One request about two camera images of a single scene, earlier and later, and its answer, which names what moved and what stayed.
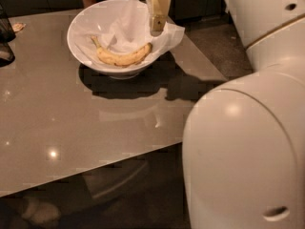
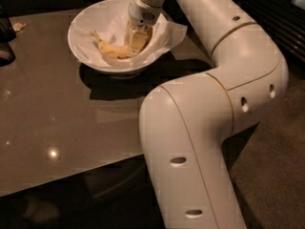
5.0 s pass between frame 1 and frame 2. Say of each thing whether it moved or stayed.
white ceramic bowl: stayed
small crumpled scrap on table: stayed
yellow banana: moved
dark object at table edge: stayed
